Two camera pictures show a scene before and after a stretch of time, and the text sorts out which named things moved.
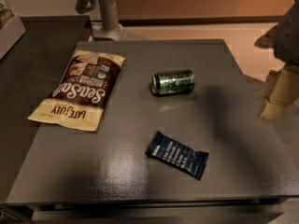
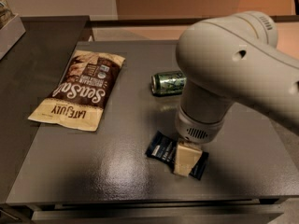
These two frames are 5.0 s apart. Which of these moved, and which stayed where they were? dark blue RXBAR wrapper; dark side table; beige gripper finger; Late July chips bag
Moved: beige gripper finger
Stayed: dark blue RXBAR wrapper; dark side table; Late July chips bag
